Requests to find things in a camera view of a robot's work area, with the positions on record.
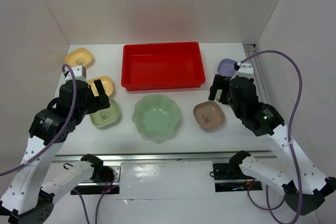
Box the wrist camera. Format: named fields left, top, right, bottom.
left=232, top=62, right=254, bottom=79
left=65, top=66, right=87, bottom=82

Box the purple square panda plate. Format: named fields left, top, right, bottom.
left=217, top=59, right=237, bottom=77

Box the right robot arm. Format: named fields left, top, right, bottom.
left=209, top=74, right=335, bottom=216

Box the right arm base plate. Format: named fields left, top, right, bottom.
left=209, top=163, right=262, bottom=193

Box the red plastic bin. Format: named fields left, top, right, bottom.
left=121, top=42, right=206, bottom=91

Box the large green scalloped bowl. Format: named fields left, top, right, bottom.
left=132, top=94, right=181, bottom=143

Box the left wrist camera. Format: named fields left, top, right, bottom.
left=65, top=66, right=87, bottom=82

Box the aluminium front rail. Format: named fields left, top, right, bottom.
left=53, top=151, right=276, bottom=163

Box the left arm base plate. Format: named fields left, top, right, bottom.
left=75, top=163, right=122, bottom=195

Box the pink square panda plate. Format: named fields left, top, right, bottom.
left=193, top=101, right=226, bottom=130

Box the green square panda plate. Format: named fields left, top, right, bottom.
left=90, top=98, right=121, bottom=127

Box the yellow square plate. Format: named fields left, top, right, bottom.
left=65, top=48, right=93, bottom=68
left=88, top=76, right=114, bottom=97

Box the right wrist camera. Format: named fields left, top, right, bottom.
left=232, top=62, right=254, bottom=79

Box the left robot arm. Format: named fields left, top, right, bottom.
left=1, top=79, right=114, bottom=223

